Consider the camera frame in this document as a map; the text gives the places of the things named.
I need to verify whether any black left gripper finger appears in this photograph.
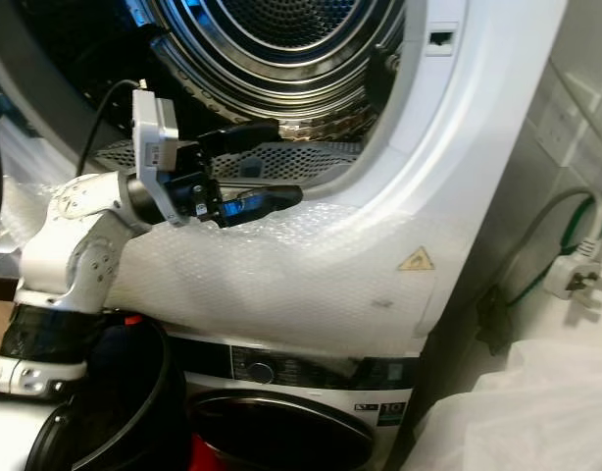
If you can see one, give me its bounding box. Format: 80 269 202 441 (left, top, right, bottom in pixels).
215 183 305 230
199 118 283 157

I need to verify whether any washing machine control dial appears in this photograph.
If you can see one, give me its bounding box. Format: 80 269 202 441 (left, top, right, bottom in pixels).
244 358 276 386

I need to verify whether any white washing machine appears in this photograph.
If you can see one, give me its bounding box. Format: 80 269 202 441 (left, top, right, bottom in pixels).
144 332 422 471

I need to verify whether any perforated grey lint filter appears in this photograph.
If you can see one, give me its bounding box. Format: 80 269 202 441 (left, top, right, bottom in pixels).
90 135 363 189

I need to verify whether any steel dryer drum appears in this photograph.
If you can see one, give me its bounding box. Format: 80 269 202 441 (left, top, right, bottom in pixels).
132 0 406 185

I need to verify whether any yellow triangle warning sticker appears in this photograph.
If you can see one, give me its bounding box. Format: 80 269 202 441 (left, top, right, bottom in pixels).
397 247 436 274

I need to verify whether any white tumble dryer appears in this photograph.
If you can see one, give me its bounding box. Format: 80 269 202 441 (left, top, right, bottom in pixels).
0 0 569 366

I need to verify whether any dark round washer door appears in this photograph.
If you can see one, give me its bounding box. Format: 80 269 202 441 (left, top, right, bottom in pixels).
188 390 376 471

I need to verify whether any green black warranty label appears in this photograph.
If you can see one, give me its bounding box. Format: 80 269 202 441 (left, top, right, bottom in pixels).
352 397 409 429

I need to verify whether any red cloth item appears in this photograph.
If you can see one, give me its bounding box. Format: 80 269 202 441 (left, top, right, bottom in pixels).
191 432 229 471

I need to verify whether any white power plug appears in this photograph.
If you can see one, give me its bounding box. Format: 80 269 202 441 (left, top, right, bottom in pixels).
544 250 602 306

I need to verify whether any white plastic sheet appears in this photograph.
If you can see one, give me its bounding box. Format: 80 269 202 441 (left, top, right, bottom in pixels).
399 339 602 471

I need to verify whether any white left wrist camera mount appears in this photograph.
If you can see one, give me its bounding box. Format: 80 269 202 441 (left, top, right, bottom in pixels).
130 86 186 229

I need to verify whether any thin black camera cable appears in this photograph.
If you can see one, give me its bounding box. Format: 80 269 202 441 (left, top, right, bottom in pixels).
75 78 145 179

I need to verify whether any thick black arm cable loop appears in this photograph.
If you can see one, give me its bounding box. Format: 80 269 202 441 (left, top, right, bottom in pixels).
46 314 176 471

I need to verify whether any black wall bracket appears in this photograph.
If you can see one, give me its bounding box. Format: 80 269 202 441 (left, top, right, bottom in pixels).
476 285 514 355

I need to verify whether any grey plug cable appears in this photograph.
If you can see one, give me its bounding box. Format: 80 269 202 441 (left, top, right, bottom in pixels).
502 186 602 295

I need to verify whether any green cable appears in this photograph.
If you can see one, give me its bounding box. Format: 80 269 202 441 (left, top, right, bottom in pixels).
507 196 602 307

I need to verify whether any white wall socket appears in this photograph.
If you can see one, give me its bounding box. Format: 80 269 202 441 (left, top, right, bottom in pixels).
536 93 582 164

